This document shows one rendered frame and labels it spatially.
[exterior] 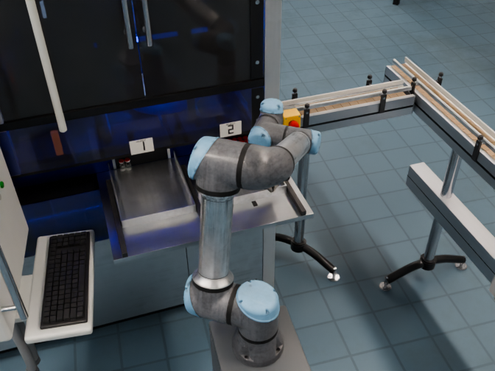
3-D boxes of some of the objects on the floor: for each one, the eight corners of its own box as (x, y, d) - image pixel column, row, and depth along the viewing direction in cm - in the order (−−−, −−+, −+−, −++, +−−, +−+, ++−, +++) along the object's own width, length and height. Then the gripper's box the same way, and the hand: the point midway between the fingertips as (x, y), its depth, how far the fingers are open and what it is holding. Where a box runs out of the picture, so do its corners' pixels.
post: (258, 285, 291) (259, -221, 158) (269, 283, 292) (279, -222, 159) (262, 295, 286) (267, -219, 153) (273, 291, 288) (288, -220, 154)
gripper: (278, 131, 200) (277, 179, 213) (253, 135, 198) (254, 184, 211) (287, 144, 194) (285, 193, 207) (261, 149, 192) (261, 198, 205)
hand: (272, 190), depth 206 cm, fingers closed, pressing on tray
